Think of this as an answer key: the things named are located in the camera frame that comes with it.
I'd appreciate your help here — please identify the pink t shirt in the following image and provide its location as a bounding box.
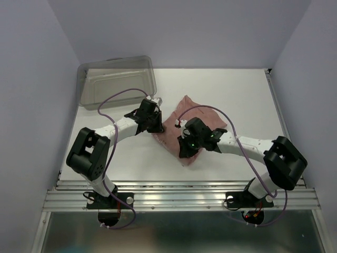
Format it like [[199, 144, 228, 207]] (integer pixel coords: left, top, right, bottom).
[[152, 95, 227, 166]]

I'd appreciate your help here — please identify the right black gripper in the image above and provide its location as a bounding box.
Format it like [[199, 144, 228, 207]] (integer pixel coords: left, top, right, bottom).
[[177, 131, 203, 158]]

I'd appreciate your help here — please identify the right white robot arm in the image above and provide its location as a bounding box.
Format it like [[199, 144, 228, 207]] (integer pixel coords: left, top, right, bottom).
[[175, 117, 308, 208]]

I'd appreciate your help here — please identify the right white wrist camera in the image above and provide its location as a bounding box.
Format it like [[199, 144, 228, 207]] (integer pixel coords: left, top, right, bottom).
[[175, 120, 190, 139]]

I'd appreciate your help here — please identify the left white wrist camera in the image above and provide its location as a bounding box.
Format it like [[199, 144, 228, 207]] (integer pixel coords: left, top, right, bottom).
[[146, 96, 163, 106]]

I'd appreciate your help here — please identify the clear plastic bin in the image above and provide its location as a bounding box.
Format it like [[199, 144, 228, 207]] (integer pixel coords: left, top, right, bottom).
[[76, 56, 157, 110]]

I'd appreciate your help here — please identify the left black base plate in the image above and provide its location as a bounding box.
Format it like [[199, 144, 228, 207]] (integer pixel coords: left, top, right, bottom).
[[83, 191, 134, 210]]

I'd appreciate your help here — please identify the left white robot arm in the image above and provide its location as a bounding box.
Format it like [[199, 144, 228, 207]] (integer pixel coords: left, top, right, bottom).
[[66, 97, 164, 208]]

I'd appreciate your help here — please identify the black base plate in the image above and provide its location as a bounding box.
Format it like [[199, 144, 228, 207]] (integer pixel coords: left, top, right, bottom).
[[223, 191, 274, 209], [83, 191, 134, 210]]

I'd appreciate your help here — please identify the aluminium rail frame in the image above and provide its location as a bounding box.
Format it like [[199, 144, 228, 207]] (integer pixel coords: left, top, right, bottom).
[[42, 69, 322, 211]]

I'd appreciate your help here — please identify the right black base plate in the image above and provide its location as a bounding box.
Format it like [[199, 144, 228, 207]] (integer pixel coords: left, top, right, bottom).
[[223, 191, 274, 209]]

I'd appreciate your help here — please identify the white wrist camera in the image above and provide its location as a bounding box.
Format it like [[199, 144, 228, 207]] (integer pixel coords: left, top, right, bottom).
[[146, 96, 163, 106], [175, 120, 190, 139]]

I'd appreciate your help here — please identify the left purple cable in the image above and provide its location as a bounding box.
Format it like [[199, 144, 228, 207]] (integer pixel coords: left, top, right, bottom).
[[97, 88, 152, 229]]

